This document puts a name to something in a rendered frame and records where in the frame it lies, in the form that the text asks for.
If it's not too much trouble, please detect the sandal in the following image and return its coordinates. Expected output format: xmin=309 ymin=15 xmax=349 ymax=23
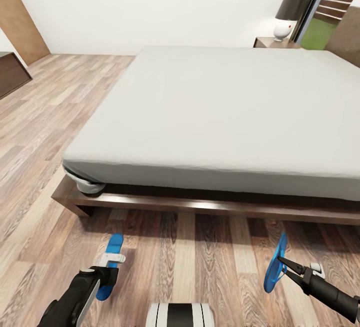
xmin=263 ymin=232 xmax=288 ymax=294
xmin=96 ymin=233 xmax=124 ymax=301

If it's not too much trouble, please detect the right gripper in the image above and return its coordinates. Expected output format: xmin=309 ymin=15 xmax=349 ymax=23
xmin=277 ymin=256 xmax=339 ymax=310

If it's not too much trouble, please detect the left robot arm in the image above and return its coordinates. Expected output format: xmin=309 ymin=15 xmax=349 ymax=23
xmin=37 ymin=252 xmax=126 ymax=327

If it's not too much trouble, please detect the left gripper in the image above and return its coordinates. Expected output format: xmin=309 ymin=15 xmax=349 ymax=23
xmin=90 ymin=266 xmax=119 ymax=287

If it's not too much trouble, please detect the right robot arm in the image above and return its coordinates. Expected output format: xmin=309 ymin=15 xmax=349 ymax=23
xmin=277 ymin=256 xmax=360 ymax=324

